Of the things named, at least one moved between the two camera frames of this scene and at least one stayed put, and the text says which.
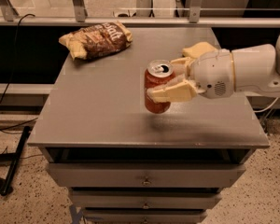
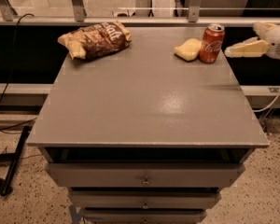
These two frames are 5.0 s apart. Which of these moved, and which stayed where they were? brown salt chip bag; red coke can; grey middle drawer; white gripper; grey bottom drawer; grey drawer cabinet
Moved: white gripper; red coke can
Stayed: grey bottom drawer; grey drawer cabinet; grey middle drawer; brown salt chip bag
